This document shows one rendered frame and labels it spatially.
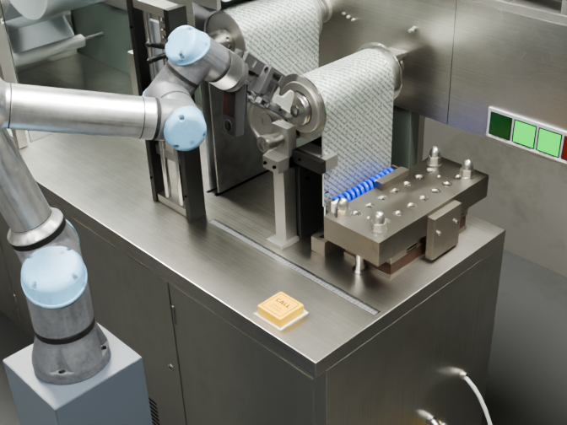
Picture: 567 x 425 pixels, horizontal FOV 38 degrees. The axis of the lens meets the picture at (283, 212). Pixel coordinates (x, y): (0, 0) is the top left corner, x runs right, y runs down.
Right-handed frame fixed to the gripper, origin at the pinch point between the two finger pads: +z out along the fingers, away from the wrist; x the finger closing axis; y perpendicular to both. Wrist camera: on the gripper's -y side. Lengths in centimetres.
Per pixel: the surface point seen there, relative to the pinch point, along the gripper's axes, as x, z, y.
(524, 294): 5, 180, -11
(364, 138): -7.9, 19.8, 4.3
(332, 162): -9.4, 10.3, -4.2
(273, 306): -16.9, 4.0, -37.1
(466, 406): -34, 79, -45
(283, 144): 0.4, 4.4, -5.3
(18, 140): 95, 6, -35
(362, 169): -7.9, 24.2, -2.0
